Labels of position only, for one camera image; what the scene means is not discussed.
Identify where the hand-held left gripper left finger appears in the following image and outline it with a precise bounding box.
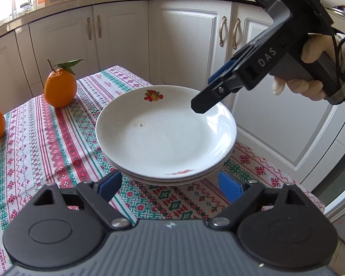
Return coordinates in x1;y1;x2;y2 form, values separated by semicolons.
26;170;132;230

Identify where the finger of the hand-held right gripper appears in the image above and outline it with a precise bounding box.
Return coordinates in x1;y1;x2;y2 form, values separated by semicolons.
208;42;255;84
191;75;242;114

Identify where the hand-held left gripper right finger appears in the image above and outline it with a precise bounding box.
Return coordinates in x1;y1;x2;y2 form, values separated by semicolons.
210;171;314;230

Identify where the white plate fruit print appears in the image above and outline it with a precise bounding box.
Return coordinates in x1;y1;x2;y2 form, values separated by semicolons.
102;147;235;184
95;85;237;180
112;164;229;187

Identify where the person's right hand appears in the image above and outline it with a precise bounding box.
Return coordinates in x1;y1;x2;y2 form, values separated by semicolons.
273;34;337;102

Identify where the striped patterned tablecloth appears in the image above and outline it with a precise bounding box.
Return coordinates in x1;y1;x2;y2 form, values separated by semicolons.
0;66;325;276

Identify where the orange with green leaf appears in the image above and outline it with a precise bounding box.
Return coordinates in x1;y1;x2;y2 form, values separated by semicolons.
44;59;84;108

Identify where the white refrigerator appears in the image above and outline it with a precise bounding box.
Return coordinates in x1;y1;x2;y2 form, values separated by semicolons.
313;138;345;225

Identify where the glass jar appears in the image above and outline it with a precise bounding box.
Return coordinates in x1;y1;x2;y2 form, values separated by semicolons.
13;2;32;19

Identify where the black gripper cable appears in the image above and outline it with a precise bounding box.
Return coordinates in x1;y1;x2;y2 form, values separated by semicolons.
331;26;345;110

